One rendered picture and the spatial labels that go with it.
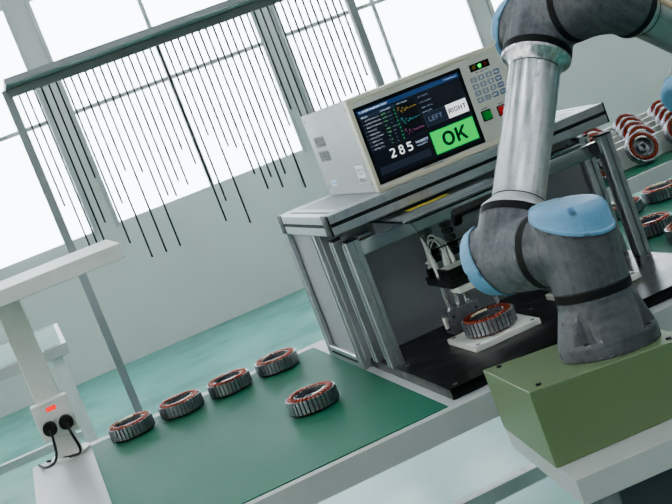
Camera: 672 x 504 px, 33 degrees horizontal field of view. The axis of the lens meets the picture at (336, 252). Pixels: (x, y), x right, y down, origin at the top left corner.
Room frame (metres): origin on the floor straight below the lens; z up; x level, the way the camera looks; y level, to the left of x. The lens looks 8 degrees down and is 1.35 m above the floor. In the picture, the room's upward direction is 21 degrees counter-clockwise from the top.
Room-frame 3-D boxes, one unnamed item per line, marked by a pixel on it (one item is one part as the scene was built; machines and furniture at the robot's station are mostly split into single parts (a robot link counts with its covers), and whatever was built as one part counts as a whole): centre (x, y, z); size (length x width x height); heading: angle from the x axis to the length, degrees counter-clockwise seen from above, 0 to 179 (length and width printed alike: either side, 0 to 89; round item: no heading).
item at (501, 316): (2.28, -0.24, 0.80); 0.11 x 0.11 x 0.04
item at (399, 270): (2.56, -0.30, 0.92); 0.66 x 0.01 x 0.30; 104
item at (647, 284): (2.32, -0.36, 0.76); 0.64 x 0.47 x 0.02; 104
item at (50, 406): (2.65, 0.66, 0.98); 0.37 x 0.35 x 0.46; 104
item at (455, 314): (2.42, -0.21, 0.80); 0.07 x 0.05 x 0.06; 104
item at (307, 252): (2.62, 0.05, 0.91); 0.28 x 0.03 x 0.32; 14
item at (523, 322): (2.28, -0.24, 0.78); 0.15 x 0.15 x 0.01; 14
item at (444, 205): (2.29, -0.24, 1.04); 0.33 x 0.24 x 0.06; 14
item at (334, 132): (2.63, -0.29, 1.22); 0.44 x 0.39 x 0.20; 104
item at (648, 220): (2.73, -0.74, 0.77); 0.11 x 0.11 x 0.04
